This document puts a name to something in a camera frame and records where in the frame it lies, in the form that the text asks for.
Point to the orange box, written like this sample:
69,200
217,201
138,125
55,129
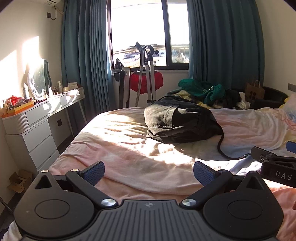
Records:
18,110

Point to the black metal frame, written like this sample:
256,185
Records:
121,88

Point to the white cosmetic bottle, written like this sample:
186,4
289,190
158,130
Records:
59,87

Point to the small white box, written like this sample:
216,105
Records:
72,85

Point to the black clothes pile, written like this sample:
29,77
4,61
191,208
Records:
229,98

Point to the red cloth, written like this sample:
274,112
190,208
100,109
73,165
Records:
135,83

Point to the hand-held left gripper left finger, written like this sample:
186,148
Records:
94,172

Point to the teal window curtain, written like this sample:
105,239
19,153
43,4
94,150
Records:
87,58
219,46

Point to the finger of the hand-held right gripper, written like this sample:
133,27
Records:
291,146
261,153

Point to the black wall plug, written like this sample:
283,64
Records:
49,15

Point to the standing garment steamer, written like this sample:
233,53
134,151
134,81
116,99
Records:
149,76

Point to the pale yellow garment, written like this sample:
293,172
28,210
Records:
182,96

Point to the bed with pink sheet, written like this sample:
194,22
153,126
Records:
115,139

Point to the pale plastic bag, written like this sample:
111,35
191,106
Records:
290,115

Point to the brown paper bag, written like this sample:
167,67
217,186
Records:
254,92

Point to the green garment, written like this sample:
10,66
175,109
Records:
198,88

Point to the white cloth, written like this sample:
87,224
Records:
244,100

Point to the black framed window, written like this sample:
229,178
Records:
138,23

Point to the white air conditioner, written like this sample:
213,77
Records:
52,1

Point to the white vanity desk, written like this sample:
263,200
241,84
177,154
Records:
39,139

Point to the wavy edged mirror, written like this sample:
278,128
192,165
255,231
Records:
39,76

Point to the open cardboard box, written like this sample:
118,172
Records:
19,182

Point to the grey wall switch plate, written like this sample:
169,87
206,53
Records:
291,87

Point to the silver spray bottle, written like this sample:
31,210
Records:
25,91

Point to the black armchair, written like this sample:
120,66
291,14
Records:
272,96

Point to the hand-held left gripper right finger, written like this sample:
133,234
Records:
203,173

